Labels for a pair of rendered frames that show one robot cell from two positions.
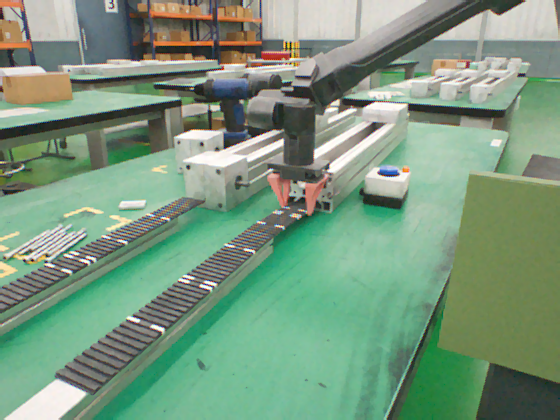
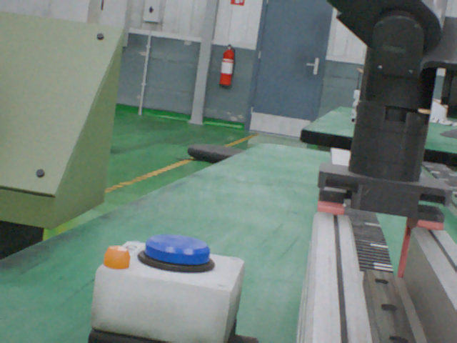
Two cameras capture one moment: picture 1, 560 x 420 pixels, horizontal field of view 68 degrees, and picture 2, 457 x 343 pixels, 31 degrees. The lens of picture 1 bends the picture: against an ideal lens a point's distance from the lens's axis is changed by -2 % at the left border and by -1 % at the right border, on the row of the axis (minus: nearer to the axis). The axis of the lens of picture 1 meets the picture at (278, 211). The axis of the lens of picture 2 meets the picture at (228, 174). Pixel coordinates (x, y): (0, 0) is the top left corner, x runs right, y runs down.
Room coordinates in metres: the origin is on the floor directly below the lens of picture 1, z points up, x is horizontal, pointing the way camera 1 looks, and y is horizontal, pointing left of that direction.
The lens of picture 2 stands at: (1.31, -0.38, 0.97)
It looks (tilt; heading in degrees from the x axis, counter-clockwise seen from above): 8 degrees down; 159
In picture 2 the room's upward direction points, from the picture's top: 8 degrees clockwise
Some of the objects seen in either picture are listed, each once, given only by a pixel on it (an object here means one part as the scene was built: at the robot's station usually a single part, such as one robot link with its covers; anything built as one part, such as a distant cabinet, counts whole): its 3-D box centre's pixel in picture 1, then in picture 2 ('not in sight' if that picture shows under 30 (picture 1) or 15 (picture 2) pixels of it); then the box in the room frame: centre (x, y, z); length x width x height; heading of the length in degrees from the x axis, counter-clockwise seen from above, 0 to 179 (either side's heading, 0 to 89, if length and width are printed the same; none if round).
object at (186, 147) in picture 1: (204, 152); not in sight; (1.07, 0.19, 0.83); 0.11 x 0.10 x 0.10; 73
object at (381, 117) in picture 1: (385, 116); not in sight; (1.38, -0.35, 0.87); 0.16 x 0.11 x 0.07; 154
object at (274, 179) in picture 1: (291, 188); (388, 241); (0.75, -0.03, 0.84); 0.07 x 0.07 x 0.09; 64
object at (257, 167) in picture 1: (301, 140); not in sight; (1.24, -0.07, 0.82); 0.80 x 0.10 x 0.09; 154
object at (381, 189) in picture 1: (383, 186); (183, 309); (0.85, -0.22, 0.81); 0.10 x 0.08 x 0.06; 64
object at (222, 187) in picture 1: (221, 181); not in sight; (0.83, 0.12, 0.83); 0.12 x 0.09 x 0.10; 64
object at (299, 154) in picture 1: (298, 151); (386, 152); (0.75, -0.04, 0.91); 0.10 x 0.07 x 0.07; 64
